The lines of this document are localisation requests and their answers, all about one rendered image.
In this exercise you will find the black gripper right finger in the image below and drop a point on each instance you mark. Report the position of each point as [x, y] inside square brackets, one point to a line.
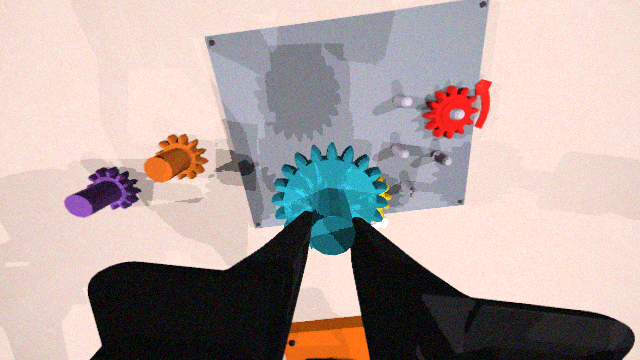
[409, 313]

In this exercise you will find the grey flat board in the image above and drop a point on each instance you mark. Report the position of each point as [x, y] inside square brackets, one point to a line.
[359, 81]

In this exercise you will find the red curved arrow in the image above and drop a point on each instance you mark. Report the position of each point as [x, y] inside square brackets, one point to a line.
[482, 89]

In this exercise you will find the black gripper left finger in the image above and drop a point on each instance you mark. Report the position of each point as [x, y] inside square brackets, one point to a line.
[251, 303]

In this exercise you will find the orange gear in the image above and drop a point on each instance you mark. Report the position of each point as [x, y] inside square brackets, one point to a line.
[178, 158]

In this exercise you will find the red gear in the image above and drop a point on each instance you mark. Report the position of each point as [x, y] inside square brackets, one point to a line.
[439, 116]

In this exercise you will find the yellow gear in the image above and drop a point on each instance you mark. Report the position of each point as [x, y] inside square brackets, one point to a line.
[386, 195]

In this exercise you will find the purple gear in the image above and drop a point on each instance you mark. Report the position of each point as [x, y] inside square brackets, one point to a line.
[109, 187]

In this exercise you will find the teal gear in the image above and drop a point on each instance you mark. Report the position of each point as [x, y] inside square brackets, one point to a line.
[335, 189]

